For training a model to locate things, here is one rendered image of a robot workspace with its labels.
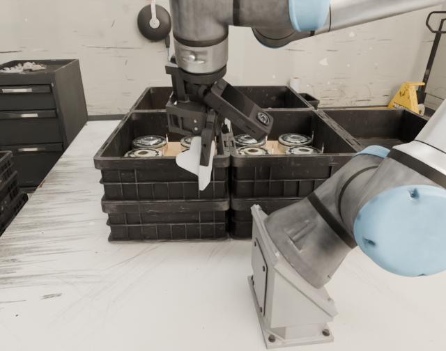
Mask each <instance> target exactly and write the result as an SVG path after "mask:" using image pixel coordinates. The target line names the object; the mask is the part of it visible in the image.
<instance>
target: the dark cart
mask: <svg viewBox="0 0 446 351"><path fill-rule="evenodd" d="M27 62H30V63H33V62H34V63H35V64H36V65H37V64H38V63H40V64H43V65H46V66H47V67H46V69H41V70H32V71H30V72H0V151H8V150H9V151H12V154H13V156H12V157H11V162H14V164H13V168H14V170H16V171H17V173H18V177H17V178H16V179H17V181H18V182H19V184H18V186H19V189H21V190H22V191H23V197H22V200H23V201H24V203H23V204H24V205H25V204H26V202H27V201H28V200H29V199H28V195H27V194H30V193H34V192H35V191H36V189H37V188H38V186H39V185H40V184H41V182H42V181H43V180H44V179H45V177H46V176H47V174H48V173H49V172H50V171H51V170H52V168H53V167H54V165H55V164H56V163H57V162H58V160H59V159H60V157H61V156H62V154H64V152H65V151H66V149H67V148H68V147H69V145H70V144H71V143H72V142H73V140H74V139H75V137H76V136H77V135H78V134H79V132H80V131H81V130H82V128H83V127H84V126H85V124H86V123H87V122H88V121H89V116H88V111H87V107H86V99H85V94H84V87H83V82H82V74H81V70H80V65H79V59H42V60H13V61H9V62H6V63H2V64H0V70H1V69H2V68H9V69H10V68H15V66H17V65H18V64H19V63H20V64H21V65H22V66H23V64H24V63H27Z"/></svg>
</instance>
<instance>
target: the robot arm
mask: <svg viewBox="0 0 446 351"><path fill-rule="evenodd" d="M444 3H446V0H169V8H170V14H171V26H172V31H173V39H174V51H175V53H173V55H172V56H171V59H170V61H169V62H167V63H166V65H165V71H166V74H168V75H171V81H172V87H173V92H172V94H171V95H170V97H169V101H168V103H167V105H166V106H165V107H166V111H167V120H168V125H169V131H170V132H176V133H180V134H182V135H186V136H190V137H192V135H193V134H200V135H201V136H196V137H194V138H193V140H192V142H191V146H190V149H189V150H188V151H186V152H184V153H179V154H178V155H177V157H176V163H177V165H179V166H180V167H182V168H184V169H186V170H188V171H190V172H192V173H194V174H196V175H198V177H199V190H204V189H205V187H206V186H207V185H208V183H209V182H210V174H211V170H212V162H213V155H214V152H215V142H214V141H213V140H214V136H218V135H219V133H220V131H221V129H222V133H223V134H227V133H229V132H230V121H231V122H232V123H233V124H234V125H236V126H237V127H239V128H240V129H241V130H242V131H244V132H245V133H247V134H248V135H250V136H251V137H252V138H253V139H255V140H256V141H258V142H260V141H262V140H263V139H264V138H266V137H267V136H268V135H269V133H270V131H271V128H272V124H273V121H274V120H273V117H272V116H271V115H269V114H268V113H266V112H265V111H264V110H262V108H260V107H259V106H258V105H256V104H255V103H253V102H252V101H251V100H250V99H249V98H248V97H246V96H245V95H243V94H242V93H241V92H240V91H238V90H237V89H236V88H234V87H233V86H232V85H230V83H228V82H227V81H225V80H224V79H223V77H224V76H225V74H226V67H227V62H228V59H229V26H240V27H251V29H252V33H253V34H254V37H255V38H256V39H257V40H258V41H259V42H260V43H261V44H262V45H263V46H265V47H267V48H271V49H277V48H281V47H284V46H286V45H288V44H289V43H290V42H293V41H296V40H301V39H304V38H309V37H312V36H317V35H320V34H323V33H328V32H332V31H337V30H340V29H345V28H348V27H352V26H357V25H360V24H365V23H368V22H373V21H376V20H381V19H385V18H388V17H394V16H397V15H402V14H405V13H410V12H413V11H416V10H421V9H425V8H430V7H433V6H438V5H441V4H444ZM174 98H177V100H176V99H174ZM172 100H173V101H172ZM171 101H172V102H171ZM170 114H171V119H172V124H173V125H171V120H170ZM263 222H264V226H265V228H266V230H267V232H268V234H269V236H270V238H271V240H272V241H273V242H274V244H275V246H276V247H277V248H278V250H279V251H280V253H281V254H282V255H283V257H285V259H286V260H287V261H288V263H289V264H290V265H291V266H292V267H293V269H294V270H295V271H296V272H297V273H298V274H299V275H300V276H301V277H302V278H303V279H304V280H305V281H306V282H308V283H309V284H310V285H312V286H313V287H315V288H318V289H319V288H321V287H323V286H324V285H325V284H326V283H328V282H329V281H330V280H331V278H332V276H333V274H334V273H335V272H336V271H337V269H338V268H339V266H340V265H341V263H342V262H343V260H344V259H345V257H346V256H347V254H348V253H349V252H350V251H352V250H353V249H354V248H356V246H359V248H360V249H361V250H362V252H363V253H364V254H365V255H367V256H368V257H369V258H370V259H372V260H373V261H374V262H375V264H377V265H378V266H379V267H381V268H383V269H384V270H386V271H388V272H390V273H393V274H396V275H399V276H407V277H416V276H431V275H434V274H437V273H440V272H443V271H445V270H446V98H445V100H444V101H443V103H442V104H441V105H440V106H439V108H438V109H437V111H436V112H435V114H434V115H432V117H431V118H430V120H429V121H428V123H427V124H426V125H425V126H424V128H423V129H422V131H421V132H420V133H419V134H418V135H417V137H416V138H415V140H414V141H412V142H410V143H406V144H402V145H399V146H394V147H393V148H392V149H391V150H388V149H387V148H384V147H382V146H369V147H367V148H365V149H364V150H363V151H362V152H359V153H357V154H356V155H354V156H353V157H352V159H351V160H350V161H349V162H348V163H347V164H345V165H344V166H343V167H341V168H340V169H339V170H338V171H337V172H336V173H335V174H333V175H332V176H331V177H330V178H328V179H327V180H326V181H325V182H324V183H323V184H322V185H320V186H319V187H318V188H316V189H315V190H314V191H313V192H312V193H311V194H310V195H308V196H307V197H306V198H304V199H303V200H301V201H298V202H297V203H294V204H292V205H289V206H286V207H285V208H282V209H279V210H277V211H274V212H272V213H271V214H270V215H269V216H267V217H266V218H265V219H264V220H263Z"/></svg>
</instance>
